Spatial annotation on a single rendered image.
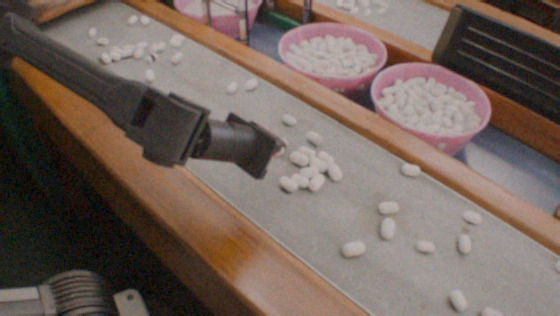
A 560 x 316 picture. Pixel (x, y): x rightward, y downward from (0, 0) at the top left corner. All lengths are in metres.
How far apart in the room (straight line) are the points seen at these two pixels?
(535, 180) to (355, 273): 0.51
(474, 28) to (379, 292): 0.39
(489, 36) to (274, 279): 0.43
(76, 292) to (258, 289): 0.26
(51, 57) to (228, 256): 0.38
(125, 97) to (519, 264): 0.65
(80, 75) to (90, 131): 0.35
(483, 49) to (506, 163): 0.53
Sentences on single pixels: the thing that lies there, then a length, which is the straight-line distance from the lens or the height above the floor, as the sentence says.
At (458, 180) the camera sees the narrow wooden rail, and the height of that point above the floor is 0.76.
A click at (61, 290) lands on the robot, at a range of 0.69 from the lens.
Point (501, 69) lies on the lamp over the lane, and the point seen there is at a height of 1.07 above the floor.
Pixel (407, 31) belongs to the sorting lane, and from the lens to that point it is 1.33.
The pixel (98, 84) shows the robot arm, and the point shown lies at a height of 1.02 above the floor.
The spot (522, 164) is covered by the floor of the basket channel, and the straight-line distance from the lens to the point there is 1.08.
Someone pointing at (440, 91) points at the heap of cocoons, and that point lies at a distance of 1.09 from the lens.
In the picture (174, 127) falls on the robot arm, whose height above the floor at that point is 1.00.
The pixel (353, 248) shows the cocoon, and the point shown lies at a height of 0.76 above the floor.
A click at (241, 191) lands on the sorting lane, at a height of 0.74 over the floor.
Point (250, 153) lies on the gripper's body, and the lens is 0.65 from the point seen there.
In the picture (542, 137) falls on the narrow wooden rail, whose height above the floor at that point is 0.72.
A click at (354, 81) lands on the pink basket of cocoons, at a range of 1.06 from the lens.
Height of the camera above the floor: 1.33
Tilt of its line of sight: 44 degrees down
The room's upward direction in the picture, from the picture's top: straight up
